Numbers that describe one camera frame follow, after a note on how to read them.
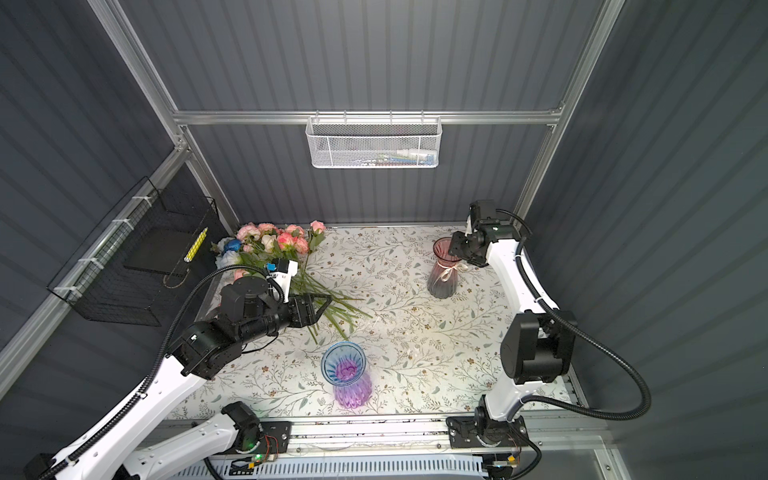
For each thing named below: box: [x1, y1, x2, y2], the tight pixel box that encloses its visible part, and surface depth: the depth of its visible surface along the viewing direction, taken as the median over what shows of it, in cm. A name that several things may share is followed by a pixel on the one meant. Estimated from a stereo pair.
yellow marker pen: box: [183, 226, 209, 263], surface depth 79 cm
